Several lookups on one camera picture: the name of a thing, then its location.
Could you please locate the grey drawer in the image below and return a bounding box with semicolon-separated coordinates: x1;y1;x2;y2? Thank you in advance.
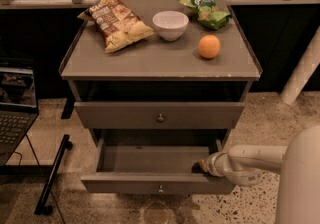
81;140;234;195
74;102;244;129

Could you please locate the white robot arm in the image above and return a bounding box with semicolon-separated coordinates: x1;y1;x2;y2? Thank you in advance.
199;125;320;224

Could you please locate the grey drawer cabinet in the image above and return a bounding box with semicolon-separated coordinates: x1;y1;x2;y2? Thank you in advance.
58;0;263;199

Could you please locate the grey top drawer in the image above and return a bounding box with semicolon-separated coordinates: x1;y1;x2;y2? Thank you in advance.
74;102;244;129

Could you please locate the orange fruit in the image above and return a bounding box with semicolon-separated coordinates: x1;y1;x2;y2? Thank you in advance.
198;35;221;59

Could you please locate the white diagonal pole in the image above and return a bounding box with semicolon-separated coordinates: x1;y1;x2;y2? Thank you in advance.
280;27;320;105

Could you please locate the white bowl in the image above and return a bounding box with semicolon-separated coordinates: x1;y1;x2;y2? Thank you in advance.
152;11;189;41

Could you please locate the green snack bag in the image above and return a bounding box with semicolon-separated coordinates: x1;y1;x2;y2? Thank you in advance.
177;0;231;30

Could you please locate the yellow brown chip bag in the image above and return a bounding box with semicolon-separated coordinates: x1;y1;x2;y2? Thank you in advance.
78;0;153;53

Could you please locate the black laptop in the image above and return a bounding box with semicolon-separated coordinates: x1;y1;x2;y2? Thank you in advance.
0;58;39;166

